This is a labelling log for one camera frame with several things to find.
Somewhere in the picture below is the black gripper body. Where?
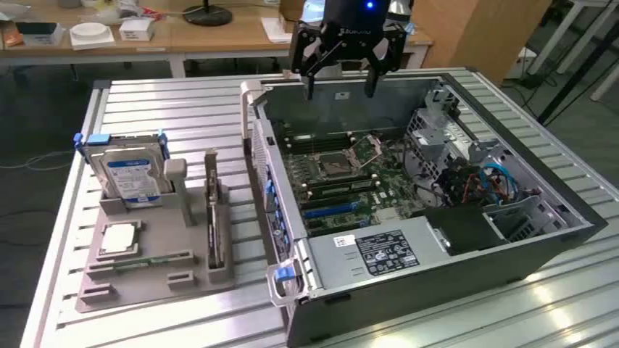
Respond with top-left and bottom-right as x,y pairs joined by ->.
319,0 -> 393,51

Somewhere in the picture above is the black graphics card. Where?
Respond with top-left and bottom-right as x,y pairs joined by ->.
203,148 -> 229,271

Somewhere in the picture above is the white paper stack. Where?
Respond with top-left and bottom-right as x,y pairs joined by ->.
261,16 -> 298,44

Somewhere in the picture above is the brown cardboard box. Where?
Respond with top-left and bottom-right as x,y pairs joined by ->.
279,0 -> 307,23

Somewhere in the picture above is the wooden desk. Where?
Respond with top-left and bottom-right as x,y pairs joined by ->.
0,0 -> 436,79

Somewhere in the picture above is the wooden cabinet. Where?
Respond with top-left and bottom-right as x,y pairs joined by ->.
414,0 -> 556,88

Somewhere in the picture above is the black round lamp base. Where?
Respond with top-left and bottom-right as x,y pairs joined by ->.
182,0 -> 234,27

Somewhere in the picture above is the tall silver disk bay cage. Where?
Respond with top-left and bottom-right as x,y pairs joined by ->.
405,86 -> 485,182

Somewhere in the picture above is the metal socket cover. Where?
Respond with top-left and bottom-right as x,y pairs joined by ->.
348,133 -> 385,168

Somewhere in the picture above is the white box red button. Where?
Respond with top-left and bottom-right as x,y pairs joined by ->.
516,46 -> 540,77

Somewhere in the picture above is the CPU socket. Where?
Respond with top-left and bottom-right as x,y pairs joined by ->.
314,150 -> 365,179

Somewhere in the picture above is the small white cardboard box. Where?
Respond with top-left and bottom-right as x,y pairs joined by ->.
118,18 -> 157,41

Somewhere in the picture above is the green motherboard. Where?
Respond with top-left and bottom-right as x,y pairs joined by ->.
275,119 -> 428,236

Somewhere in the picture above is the black slanted pole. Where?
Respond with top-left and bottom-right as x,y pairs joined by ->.
537,21 -> 619,124

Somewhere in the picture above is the blue expansion slot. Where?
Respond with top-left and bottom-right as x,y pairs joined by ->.
302,202 -> 362,219

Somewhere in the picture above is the silver chipset heatsink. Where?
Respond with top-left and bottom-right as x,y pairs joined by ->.
373,207 -> 406,223

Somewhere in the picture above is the white round dish on base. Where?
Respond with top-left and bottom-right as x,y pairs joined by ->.
69,23 -> 118,51

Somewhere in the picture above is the blue disk caddy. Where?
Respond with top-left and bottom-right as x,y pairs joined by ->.
71,132 -> 170,189

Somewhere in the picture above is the hard disk blue label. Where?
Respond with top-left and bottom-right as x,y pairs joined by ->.
85,139 -> 165,210

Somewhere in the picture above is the black plastic shroud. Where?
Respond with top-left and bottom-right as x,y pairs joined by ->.
425,203 -> 510,257

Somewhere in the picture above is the low silver disk bay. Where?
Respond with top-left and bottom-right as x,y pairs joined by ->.
481,191 -> 582,244

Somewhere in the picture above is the white box dark lid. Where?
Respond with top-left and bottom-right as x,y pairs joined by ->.
14,21 -> 66,47

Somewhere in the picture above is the silver power supply unit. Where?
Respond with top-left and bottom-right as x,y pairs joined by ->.
302,217 -> 454,291

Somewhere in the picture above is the black open PC case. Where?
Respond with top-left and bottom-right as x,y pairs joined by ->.
241,70 -> 610,348

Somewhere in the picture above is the silver CPU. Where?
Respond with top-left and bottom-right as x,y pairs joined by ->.
99,223 -> 139,254

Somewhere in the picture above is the grey plastic parts rack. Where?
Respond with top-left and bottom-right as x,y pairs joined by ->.
71,157 -> 238,315

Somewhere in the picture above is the green RAM stick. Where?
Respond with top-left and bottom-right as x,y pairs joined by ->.
111,253 -> 189,273

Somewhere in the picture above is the white table frame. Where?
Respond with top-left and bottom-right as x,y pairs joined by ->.
525,0 -> 619,102

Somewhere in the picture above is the black wire bundle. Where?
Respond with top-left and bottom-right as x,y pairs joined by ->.
414,159 -> 478,210

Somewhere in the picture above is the blue wire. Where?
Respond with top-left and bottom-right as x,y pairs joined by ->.
478,162 -> 522,204

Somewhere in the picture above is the white floor cable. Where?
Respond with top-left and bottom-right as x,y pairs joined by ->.
0,150 -> 79,171

